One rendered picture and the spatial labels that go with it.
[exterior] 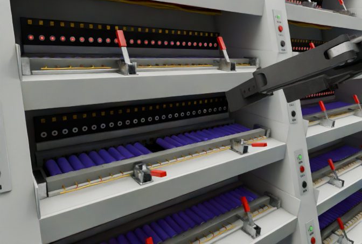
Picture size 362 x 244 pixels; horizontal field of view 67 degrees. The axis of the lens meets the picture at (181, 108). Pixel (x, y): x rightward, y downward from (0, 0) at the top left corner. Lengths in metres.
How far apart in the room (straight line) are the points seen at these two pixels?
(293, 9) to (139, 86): 0.60
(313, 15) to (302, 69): 0.75
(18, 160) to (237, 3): 0.59
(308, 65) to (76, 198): 0.39
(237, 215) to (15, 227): 0.50
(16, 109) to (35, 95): 0.03
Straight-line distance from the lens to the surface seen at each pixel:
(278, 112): 0.80
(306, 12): 1.02
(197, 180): 0.59
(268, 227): 0.78
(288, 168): 0.82
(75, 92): 0.48
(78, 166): 0.55
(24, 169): 0.45
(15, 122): 0.45
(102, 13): 0.75
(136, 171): 0.53
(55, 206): 0.49
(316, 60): 0.31
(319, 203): 0.95
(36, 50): 0.65
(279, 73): 0.31
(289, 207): 0.86
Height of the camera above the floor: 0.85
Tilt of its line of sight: 1 degrees up
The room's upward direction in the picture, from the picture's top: 8 degrees counter-clockwise
